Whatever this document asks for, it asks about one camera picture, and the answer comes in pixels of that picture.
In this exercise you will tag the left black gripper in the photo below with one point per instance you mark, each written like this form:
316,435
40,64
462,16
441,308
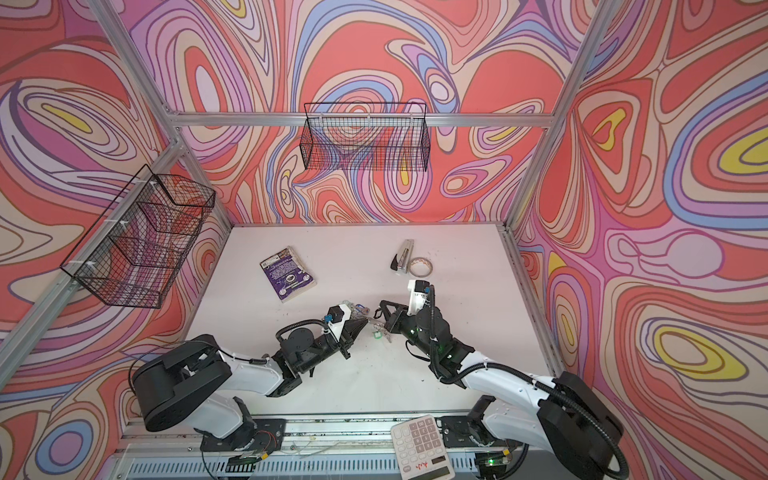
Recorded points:
344,344

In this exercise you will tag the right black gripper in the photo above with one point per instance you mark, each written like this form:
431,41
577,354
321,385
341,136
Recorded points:
396,320

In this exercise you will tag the large keyring with coloured keys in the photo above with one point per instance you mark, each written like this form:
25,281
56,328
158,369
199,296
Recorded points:
362,316

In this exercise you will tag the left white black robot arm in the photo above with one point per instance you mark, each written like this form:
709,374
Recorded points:
187,384

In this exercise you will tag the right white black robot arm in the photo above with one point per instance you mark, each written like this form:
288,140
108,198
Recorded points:
560,414

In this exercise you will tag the clear tape roll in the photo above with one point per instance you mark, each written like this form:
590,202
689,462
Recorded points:
420,267

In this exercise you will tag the silver black stapler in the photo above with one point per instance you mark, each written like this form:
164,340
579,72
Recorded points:
401,259

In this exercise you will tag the white pink calculator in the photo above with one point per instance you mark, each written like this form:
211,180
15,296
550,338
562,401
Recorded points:
420,451

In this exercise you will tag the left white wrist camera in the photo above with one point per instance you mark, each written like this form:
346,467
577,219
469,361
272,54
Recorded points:
336,317

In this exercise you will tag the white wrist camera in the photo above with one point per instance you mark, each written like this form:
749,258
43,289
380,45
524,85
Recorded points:
336,317
420,294

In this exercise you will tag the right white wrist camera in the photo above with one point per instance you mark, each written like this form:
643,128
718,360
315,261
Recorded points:
420,294

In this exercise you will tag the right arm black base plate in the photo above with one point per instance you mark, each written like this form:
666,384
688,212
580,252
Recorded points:
459,431

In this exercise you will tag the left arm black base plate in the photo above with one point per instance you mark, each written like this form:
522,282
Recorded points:
264,435

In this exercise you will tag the black wire basket on back wall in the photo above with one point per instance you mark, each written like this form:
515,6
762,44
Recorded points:
365,136

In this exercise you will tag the black wire basket on wall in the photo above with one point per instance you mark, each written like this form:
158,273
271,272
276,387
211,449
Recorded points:
365,136
132,254

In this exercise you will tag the black wire basket on left wall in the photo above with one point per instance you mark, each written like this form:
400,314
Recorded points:
132,254

